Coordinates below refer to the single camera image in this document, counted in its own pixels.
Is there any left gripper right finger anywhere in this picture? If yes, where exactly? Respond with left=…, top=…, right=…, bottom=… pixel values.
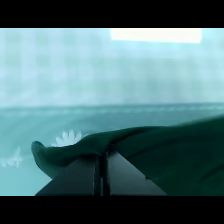
left=102, top=150, right=168, bottom=197

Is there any dark green shirt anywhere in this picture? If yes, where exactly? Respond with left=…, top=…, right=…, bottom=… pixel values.
left=31, top=114, right=224, bottom=197

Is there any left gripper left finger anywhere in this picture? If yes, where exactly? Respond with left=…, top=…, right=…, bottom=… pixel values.
left=34, top=153, right=101, bottom=197

